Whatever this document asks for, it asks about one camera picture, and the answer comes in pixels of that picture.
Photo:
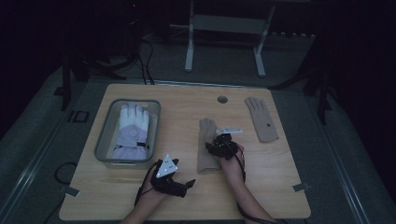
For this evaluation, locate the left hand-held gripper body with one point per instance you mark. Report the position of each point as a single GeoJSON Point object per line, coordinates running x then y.
{"type": "Point", "coordinates": [169, 183]}

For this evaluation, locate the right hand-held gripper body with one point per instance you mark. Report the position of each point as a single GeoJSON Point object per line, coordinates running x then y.
{"type": "Point", "coordinates": [225, 147]}

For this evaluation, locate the plain beige knit glove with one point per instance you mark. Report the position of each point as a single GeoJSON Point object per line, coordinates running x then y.
{"type": "Point", "coordinates": [205, 161]}

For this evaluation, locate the white and purple ski glove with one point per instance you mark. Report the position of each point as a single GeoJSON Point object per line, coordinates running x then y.
{"type": "Point", "coordinates": [132, 133]}

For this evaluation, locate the grey plastic bin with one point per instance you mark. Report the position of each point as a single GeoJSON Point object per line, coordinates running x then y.
{"type": "Point", "coordinates": [107, 140]}

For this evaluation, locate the person's left hand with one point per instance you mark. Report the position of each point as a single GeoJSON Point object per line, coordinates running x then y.
{"type": "Point", "coordinates": [151, 193]}

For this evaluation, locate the person's right hand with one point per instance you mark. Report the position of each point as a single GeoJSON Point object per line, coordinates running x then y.
{"type": "Point", "coordinates": [232, 169]}

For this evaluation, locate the beige glove with dark dot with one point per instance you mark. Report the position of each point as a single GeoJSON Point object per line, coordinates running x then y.
{"type": "Point", "coordinates": [261, 119]}

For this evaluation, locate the round grey table grommet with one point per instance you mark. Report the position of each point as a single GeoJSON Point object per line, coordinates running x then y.
{"type": "Point", "coordinates": [222, 99]}

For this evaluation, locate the grey tape piece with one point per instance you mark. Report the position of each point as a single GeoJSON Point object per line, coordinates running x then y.
{"type": "Point", "coordinates": [301, 187]}
{"type": "Point", "coordinates": [71, 191]}

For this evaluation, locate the black tripod stand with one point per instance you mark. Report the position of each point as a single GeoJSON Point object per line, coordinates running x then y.
{"type": "Point", "coordinates": [81, 70]}
{"type": "Point", "coordinates": [314, 87]}

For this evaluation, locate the white metal stand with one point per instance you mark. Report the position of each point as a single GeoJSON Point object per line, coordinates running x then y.
{"type": "Point", "coordinates": [225, 24]}

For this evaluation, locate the black rectangular floor bracket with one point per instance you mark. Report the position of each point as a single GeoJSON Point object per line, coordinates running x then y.
{"type": "Point", "coordinates": [78, 116]}

